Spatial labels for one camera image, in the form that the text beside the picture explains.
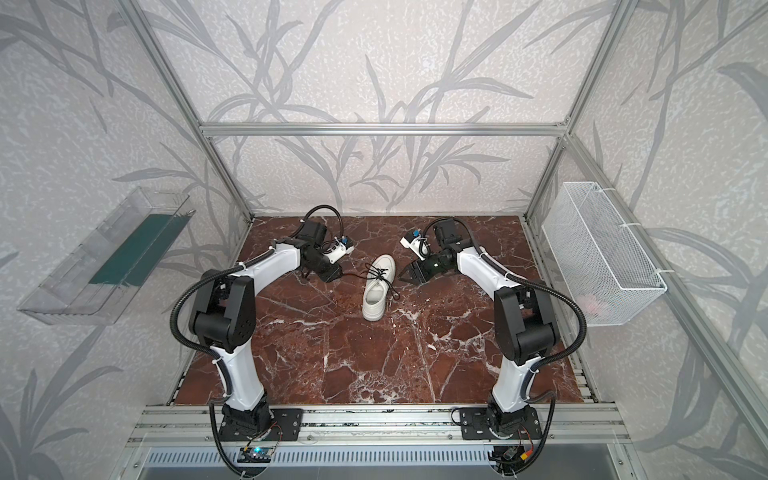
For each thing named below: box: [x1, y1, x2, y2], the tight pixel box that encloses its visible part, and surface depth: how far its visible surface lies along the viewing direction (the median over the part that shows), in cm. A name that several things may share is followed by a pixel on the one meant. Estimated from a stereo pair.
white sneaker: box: [362, 254, 397, 322], surface depth 95 cm
